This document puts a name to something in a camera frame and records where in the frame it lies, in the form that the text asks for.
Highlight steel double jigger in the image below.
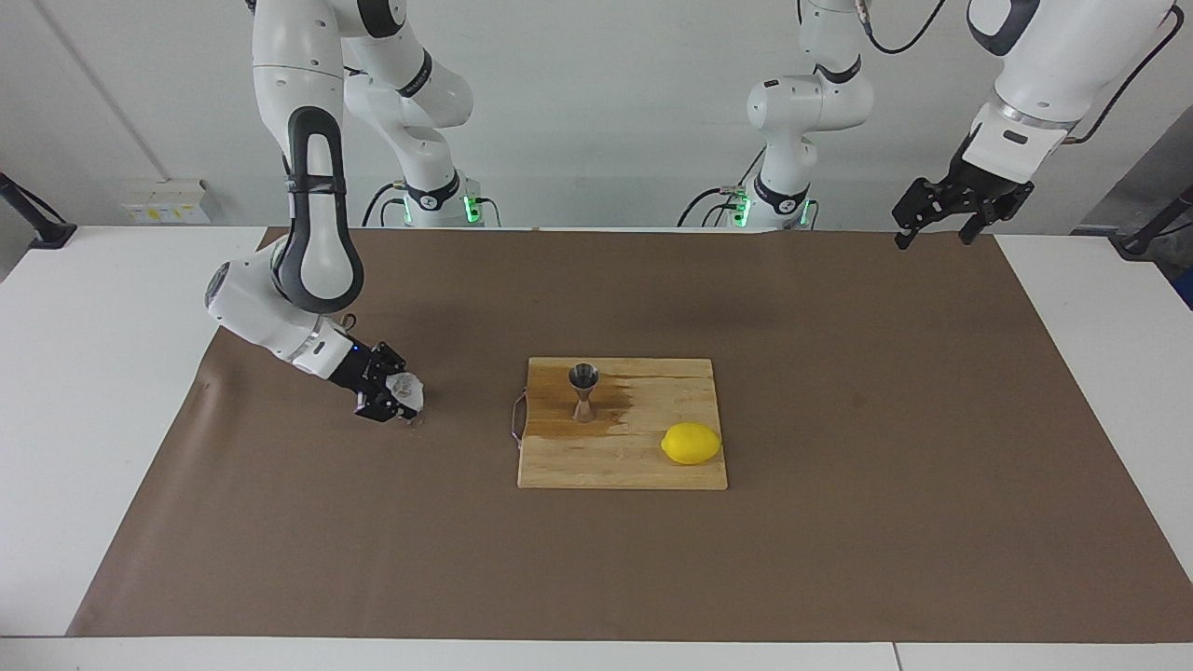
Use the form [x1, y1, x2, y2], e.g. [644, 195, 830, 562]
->
[569, 363, 601, 424]

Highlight wooden cutting board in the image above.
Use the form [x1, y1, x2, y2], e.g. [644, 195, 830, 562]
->
[511, 357, 730, 492]

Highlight white wall socket box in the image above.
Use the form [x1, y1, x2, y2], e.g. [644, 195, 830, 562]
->
[121, 180, 213, 226]

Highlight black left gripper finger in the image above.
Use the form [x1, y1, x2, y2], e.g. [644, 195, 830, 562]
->
[893, 175, 961, 251]
[958, 198, 1019, 246]

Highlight brown paper table mat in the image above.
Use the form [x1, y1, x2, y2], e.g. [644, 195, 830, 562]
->
[67, 226, 1193, 644]

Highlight black stand clamp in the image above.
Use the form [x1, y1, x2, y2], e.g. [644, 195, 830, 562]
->
[1109, 185, 1193, 260]
[0, 172, 77, 250]

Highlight yellow lemon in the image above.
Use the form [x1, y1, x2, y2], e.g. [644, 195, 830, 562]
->
[661, 421, 723, 466]

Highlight black base cable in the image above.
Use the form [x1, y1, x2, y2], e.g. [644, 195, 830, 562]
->
[362, 182, 411, 229]
[679, 149, 767, 229]

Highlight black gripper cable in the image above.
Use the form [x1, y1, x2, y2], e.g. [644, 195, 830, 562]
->
[857, 0, 1177, 145]

